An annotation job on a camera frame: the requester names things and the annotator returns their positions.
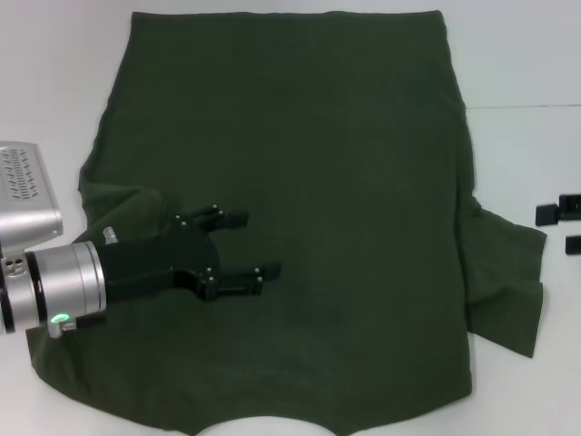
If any dark green shirt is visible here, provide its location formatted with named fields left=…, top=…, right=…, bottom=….
left=25, top=9, right=548, bottom=436

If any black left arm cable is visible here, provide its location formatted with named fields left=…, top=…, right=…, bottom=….
left=72, top=314, right=109, bottom=329

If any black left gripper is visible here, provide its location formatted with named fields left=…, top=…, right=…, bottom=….
left=97, top=204, right=282, bottom=303

